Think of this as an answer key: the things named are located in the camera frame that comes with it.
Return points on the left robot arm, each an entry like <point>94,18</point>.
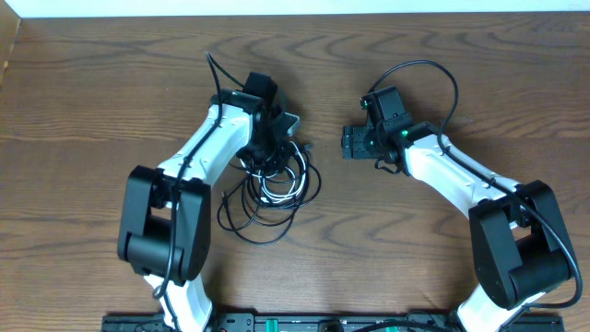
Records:
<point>165,230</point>

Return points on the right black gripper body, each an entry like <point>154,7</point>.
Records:
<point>362,143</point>

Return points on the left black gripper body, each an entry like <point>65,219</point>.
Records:
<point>270,152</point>

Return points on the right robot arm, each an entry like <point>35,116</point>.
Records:
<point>521,247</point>

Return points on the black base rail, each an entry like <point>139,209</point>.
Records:
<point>414,321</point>

